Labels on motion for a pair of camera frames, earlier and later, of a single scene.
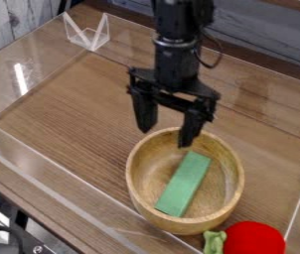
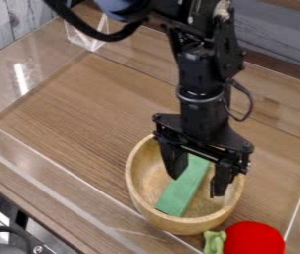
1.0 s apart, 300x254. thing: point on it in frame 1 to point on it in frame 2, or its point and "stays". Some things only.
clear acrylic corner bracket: (87, 38) stays
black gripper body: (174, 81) to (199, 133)
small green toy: (214, 240) stays
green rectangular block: (182, 187) stays
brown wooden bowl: (150, 167) stays
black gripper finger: (146, 111) to (175, 158)
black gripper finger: (193, 125) to (224, 177)
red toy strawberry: (253, 237) stays
